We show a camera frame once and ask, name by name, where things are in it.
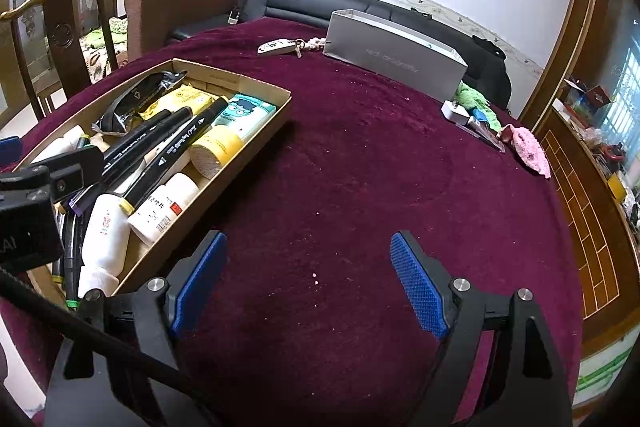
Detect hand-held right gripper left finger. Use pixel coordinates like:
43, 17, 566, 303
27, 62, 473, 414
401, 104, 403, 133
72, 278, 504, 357
45, 229, 228, 427

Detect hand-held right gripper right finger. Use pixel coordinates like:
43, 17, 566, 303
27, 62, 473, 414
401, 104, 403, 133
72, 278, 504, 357
390, 231, 573, 427

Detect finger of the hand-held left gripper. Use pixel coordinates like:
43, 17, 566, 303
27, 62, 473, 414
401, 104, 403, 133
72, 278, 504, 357
0, 137, 22, 162
30, 147, 104, 205

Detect small white bottle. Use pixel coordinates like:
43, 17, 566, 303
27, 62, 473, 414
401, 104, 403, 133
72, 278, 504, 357
30, 125, 88, 162

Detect black marker purple caps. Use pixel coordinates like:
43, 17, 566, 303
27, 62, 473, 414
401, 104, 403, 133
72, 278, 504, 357
67, 106, 196, 212

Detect black marker yellow caps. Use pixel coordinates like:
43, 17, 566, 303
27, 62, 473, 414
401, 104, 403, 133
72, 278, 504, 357
119, 97, 230, 214
100, 108, 173, 162

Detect tall white bottle red print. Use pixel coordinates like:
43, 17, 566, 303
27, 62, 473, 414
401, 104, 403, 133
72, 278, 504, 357
77, 193, 132, 299

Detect white pill bottle red label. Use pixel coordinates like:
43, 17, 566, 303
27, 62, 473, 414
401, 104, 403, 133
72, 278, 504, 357
127, 173, 200, 244

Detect black plastic packet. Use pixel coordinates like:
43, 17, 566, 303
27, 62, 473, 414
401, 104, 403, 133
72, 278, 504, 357
91, 71, 188, 135

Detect cardboard tray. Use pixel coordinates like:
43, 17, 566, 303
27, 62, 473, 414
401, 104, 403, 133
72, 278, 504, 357
10, 57, 293, 308

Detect floral cushion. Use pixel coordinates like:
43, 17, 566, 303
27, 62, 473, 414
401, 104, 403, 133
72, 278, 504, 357
80, 17, 131, 82

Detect maroon tablecloth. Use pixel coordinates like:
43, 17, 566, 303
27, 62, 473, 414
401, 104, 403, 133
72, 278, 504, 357
0, 17, 586, 427

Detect wooden chair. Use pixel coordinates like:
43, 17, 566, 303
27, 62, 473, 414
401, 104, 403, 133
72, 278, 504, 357
0, 0, 121, 115

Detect yellow tissue pack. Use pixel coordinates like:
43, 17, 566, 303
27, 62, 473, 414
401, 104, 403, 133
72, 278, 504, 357
140, 84, 216, 120

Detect clear plastic case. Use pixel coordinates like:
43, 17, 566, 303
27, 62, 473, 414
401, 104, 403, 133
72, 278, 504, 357
465, 117, 507, 152

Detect teal cartoon tube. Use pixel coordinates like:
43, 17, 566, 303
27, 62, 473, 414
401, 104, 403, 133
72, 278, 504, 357
212, 93, 277, 142

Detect pink knitted cloth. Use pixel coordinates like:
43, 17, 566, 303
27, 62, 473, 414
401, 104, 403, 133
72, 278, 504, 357
501, 125, 552, 180

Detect wooden brick-pattern counter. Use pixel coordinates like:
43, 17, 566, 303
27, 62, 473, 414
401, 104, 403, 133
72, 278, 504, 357
532, 109, 640, 348

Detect brown armchair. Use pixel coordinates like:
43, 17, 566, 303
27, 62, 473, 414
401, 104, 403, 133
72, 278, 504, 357
122, 0, 253, 62

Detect green knitted cloth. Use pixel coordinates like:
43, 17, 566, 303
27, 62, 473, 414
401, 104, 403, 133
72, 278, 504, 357
454, 82, 503, 132

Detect yellow box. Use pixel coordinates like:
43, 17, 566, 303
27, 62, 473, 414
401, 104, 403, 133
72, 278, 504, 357
607, 174, 628, 202

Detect silver rectangular box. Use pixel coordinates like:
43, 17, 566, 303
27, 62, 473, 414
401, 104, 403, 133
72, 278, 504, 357
322, 8, 469, 104

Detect black bag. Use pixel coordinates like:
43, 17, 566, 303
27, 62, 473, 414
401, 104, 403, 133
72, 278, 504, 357
472, 34, 513, 110

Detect red and black toy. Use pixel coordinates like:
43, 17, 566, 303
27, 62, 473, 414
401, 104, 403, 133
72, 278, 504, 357
602, 144, 626, 168

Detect colourful printed box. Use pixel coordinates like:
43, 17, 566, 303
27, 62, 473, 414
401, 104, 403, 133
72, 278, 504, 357
565, 82, 593, 115

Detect red cardboard box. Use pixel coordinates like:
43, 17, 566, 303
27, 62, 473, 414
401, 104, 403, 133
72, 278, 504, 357
585, 84, 613, 105

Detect black leather sofa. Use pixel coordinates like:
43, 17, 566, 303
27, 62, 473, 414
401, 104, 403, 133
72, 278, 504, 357
165, 0, 513, 118

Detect white wall charger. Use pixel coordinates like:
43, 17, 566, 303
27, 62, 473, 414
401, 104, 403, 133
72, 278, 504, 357
441, 101, 473, 126

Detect white key fob with lanyard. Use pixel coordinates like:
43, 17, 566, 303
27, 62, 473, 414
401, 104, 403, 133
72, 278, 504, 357
257, 38, 328, 58

